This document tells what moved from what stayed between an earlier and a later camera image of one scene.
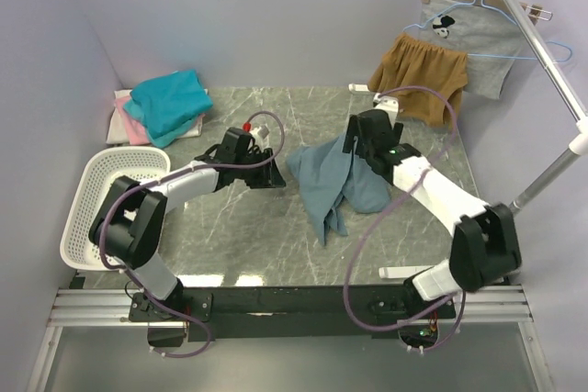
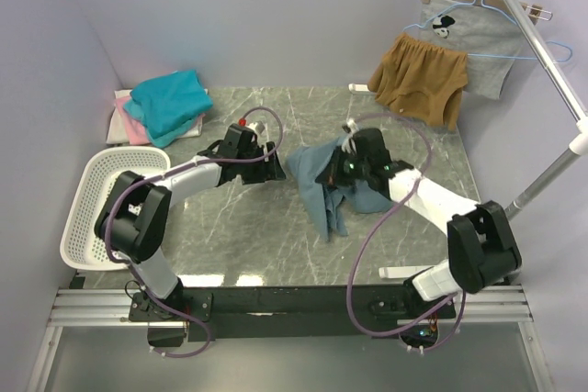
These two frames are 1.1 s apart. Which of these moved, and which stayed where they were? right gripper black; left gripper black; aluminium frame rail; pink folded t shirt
Moved: right gripper black
Stayed: left gripper black; aluminium frame rail; pink folded t shirt
